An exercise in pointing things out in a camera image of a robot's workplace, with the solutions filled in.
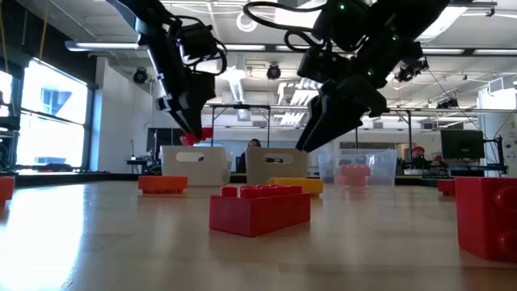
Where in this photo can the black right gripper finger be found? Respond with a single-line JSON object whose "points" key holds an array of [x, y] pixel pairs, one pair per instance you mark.
{"points": [[321, 117], [355, 105]]}

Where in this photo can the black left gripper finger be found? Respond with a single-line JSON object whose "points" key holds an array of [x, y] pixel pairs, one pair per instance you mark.
{"points": [[203, 119], [187, 121]]}

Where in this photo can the red building block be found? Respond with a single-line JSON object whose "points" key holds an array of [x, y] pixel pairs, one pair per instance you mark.
{"points": [[258, 214], [206, 133], [446, 187], [486, 218]]}

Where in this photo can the small orange building block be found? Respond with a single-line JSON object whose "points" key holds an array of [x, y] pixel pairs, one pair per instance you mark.
{"points": [[355, 170]]}

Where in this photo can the yellow building block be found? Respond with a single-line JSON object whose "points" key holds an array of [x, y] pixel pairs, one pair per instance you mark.
{"points": [[311, 186]]}

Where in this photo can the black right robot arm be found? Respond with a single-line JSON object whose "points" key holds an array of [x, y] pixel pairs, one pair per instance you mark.
{"points": [[404, 16]]}

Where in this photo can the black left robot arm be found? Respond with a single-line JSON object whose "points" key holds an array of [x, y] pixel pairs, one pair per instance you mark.
{"points": [[137, 16]]}

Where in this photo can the black computer monitor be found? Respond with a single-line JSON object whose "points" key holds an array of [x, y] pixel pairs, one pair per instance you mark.
{"points": [[462, 143], [165, 137]]}

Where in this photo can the white plastic bin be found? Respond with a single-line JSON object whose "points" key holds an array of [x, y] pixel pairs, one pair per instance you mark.
{"points": [[210, 169]]}

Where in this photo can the long ceiling light strip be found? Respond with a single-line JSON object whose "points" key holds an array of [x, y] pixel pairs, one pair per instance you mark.
{"points": [[287, 48], [444, 51], [494, 51], [246, 47], [101, 45]]}

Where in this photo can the clear plastic bin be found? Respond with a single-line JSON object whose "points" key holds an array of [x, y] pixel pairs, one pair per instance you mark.
{"points": [[383, 169]]}

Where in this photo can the gray plastic bin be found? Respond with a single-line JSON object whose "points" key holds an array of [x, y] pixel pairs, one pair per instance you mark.
{"points": [[258, 174]]}

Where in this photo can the black metal stand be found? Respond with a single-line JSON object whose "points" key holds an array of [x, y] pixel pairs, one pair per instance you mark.
{"points": [[500, 153]]}

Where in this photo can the black background machine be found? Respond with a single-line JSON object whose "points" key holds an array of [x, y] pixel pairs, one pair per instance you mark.
{"points": [[6, 155]]}

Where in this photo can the black metal gantry frame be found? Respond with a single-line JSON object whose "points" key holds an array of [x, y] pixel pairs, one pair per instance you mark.
{"points": [[409, 133], [212, 121]]}

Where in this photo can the black ceiling camera rig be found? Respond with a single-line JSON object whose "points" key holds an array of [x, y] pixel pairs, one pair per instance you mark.
{"points": [[410, 72]]}

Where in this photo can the black ceiling camera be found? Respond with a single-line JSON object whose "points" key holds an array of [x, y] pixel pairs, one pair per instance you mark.
{"points": [[140, 75], [446, 103], [273, 71]]}

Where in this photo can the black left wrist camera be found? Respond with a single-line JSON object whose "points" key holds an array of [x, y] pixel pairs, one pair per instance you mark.
{"points": [[198, 40]]}

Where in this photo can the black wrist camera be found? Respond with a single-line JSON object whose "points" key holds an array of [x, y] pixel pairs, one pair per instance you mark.
{"points": [[323, 64], [198, 40]]}

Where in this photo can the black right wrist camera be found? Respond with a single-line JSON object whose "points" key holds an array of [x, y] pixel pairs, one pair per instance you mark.
{"points": [[323, 64]]}

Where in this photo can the black metal table frame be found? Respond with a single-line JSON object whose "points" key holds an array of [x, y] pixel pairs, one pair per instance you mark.
{"points": [[101, 178]]}

